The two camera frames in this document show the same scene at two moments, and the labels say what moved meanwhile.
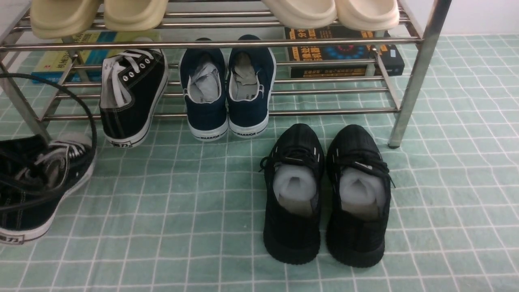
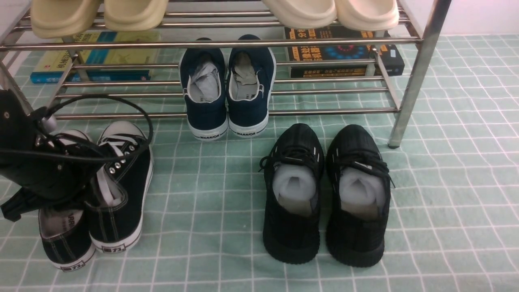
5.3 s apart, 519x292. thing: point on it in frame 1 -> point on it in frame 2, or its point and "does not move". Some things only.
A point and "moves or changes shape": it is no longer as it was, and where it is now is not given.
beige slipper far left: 60,19 does not move
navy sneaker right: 251,80 does not move
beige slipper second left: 134,15 does not move
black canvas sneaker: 36,175 moves or changes shape
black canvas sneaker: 133,85 -> 123,179
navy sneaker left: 203,75 does not move
